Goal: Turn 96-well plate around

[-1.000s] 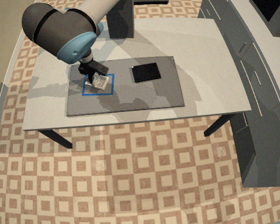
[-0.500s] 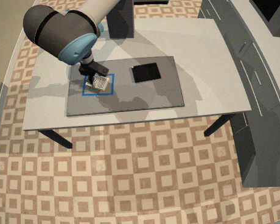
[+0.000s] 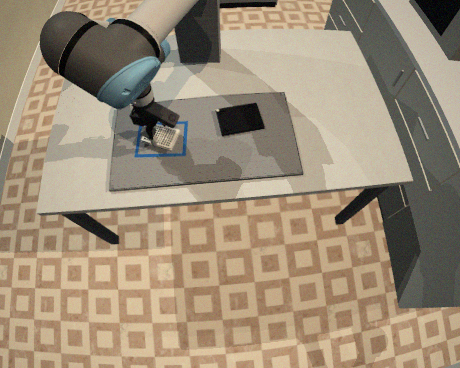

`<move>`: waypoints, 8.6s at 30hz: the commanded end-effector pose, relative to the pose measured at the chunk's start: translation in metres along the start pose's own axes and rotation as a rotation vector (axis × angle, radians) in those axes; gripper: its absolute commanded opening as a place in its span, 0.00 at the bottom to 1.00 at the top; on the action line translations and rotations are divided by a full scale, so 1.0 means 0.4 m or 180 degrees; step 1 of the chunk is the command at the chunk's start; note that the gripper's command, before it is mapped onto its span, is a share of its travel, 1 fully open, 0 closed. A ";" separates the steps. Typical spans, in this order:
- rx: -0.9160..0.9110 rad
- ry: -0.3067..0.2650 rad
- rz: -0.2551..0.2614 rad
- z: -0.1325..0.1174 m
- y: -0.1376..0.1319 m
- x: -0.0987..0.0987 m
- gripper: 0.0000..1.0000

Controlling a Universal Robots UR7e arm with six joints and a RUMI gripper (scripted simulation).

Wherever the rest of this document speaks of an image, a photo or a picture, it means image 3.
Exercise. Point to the blue tape outline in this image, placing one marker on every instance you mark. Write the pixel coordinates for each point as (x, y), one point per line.
(163, 155)

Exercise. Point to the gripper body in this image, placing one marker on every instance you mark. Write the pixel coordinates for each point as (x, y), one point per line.
(139, 115)

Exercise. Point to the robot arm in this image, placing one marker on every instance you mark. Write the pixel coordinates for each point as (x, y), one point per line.
(117, 63)

